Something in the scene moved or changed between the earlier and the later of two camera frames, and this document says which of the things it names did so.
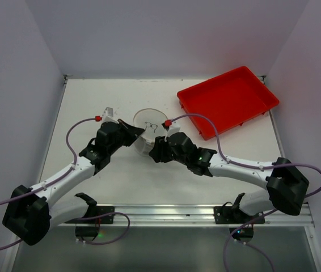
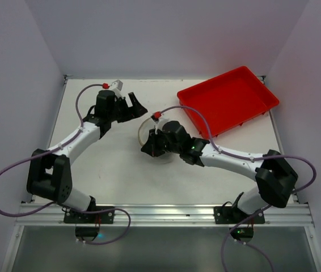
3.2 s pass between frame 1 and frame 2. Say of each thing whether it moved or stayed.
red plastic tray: stayed
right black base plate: stayed
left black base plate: stayed
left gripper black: moved
